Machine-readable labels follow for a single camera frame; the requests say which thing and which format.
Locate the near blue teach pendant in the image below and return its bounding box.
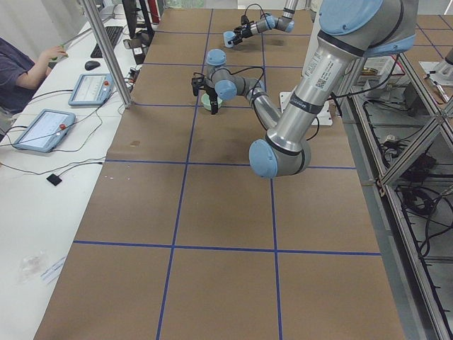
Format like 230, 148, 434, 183
12, 109, 76, 153

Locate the aluminium frame rail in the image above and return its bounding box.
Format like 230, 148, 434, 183
344, 48, 452, 339

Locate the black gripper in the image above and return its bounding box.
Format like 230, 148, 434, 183
229, 21, 255, 45
191, 76, 219, 115

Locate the aluminium frame post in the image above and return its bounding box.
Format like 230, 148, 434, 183
81, 0, 132, 108

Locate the clear plastic bag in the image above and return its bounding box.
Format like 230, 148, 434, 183
18, 250, 48, 284

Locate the blue teach pendant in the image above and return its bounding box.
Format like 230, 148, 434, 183
12, 109, 76, 153
68, 74, 114, 107

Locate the light blue plastic cup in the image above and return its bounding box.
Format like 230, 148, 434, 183
223, 30, 236, 48

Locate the black computer mouse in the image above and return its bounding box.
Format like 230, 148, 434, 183
84, 60, 101, 71

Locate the small black square pad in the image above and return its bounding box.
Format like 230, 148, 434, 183
46, 174, 62, 186

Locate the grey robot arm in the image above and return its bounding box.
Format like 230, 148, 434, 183
192, 1, 418, 179
224, 0, 298, 47

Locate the green plastic tool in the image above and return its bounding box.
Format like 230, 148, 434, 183
50, 42, 69, 62

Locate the seated person dark shirt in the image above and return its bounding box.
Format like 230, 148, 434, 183
1, 39, 64, 122

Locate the black monitor stand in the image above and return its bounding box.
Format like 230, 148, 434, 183
122, 0, 154, 50

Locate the black keyboard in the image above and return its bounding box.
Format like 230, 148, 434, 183
89, 25, 124, 59

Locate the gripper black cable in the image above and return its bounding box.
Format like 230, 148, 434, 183
192, 66, 266, 89
241, 3, 274, 27

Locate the far blue teach pendant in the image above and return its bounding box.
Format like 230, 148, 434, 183
68, 74, 114, 107

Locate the brown paper table cover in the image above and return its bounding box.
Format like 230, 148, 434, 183
33, 7, 453, 340

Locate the light green bowl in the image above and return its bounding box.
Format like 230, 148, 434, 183
201, 93, 223, 111

